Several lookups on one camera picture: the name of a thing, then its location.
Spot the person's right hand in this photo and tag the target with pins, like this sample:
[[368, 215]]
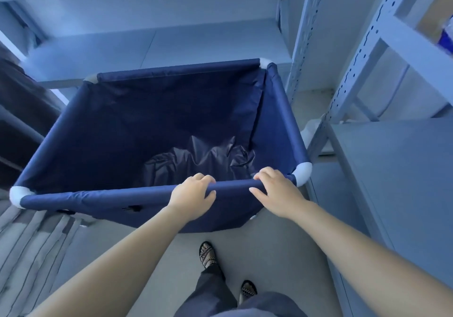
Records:
[[283, 196]]

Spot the person's left hand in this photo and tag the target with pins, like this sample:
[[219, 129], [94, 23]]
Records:
[[189, 200]]

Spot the navy fabric laundry cart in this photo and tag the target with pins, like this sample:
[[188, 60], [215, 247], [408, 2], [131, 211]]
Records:
[[141, 115]]

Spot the person's left forearm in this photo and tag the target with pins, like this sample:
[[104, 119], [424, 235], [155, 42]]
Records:
[[124, 267]]

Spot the person's right forearm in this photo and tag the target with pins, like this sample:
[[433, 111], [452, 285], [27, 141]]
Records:
[[364, 267]]

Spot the person's grey trousers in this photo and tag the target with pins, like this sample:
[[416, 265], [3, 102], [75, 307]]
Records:
[[208, 292]]

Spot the black woven sandal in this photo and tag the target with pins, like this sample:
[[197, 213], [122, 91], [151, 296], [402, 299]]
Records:
[[207, 253], [247, 290]]

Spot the grey metal shelving rack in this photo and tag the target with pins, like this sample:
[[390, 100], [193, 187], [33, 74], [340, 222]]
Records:
[[106, 47], [389, 185]]

